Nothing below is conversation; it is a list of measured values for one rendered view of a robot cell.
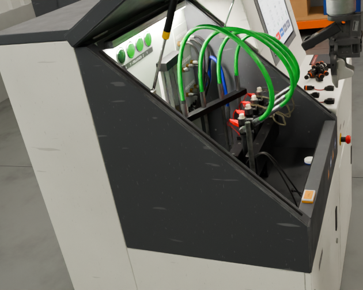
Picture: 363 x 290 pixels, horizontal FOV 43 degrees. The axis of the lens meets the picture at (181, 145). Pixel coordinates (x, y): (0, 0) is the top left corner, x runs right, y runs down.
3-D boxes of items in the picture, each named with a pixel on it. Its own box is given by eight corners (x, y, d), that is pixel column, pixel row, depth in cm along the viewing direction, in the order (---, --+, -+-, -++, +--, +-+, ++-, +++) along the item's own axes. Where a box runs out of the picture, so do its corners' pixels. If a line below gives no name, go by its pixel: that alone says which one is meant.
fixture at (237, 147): (260, 195, 158) (256, 156, 151) (231, 193, 162) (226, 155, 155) (280, 149, 185) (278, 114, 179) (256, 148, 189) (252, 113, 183)
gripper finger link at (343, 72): (353, 91, 132) (353, 59, 128) (331, 91, 134) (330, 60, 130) (354, 87, 134) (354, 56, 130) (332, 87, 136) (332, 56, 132)
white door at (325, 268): (321, 424, 158) (314, 270, 129) (314, 423, 159) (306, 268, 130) (340, 289, 210) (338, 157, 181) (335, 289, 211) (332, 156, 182)
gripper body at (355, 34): (359, 60, 126) (360, 15, 121) (326, 61, 130) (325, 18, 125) (361, 52, 133) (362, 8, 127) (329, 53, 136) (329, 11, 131)
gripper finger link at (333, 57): (336, 76, 130) (335, 46, 126) (330, 76, 131) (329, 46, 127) (337, 71, 134) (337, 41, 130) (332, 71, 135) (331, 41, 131)
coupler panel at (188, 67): (193, 109, 178) (180, 28, 165) (185, 109, 180) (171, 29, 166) (204, 96, 189) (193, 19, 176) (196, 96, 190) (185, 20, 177)
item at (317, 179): (313, 264, 130) (311, 217, 123) (297, 262, 132) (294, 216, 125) (336, 157, 180) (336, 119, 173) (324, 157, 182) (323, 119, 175)
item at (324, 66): (328, 83, 199) (328, 71, 197) (303, 83, 204) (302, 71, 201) (334, 66, 218) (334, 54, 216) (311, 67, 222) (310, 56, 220)
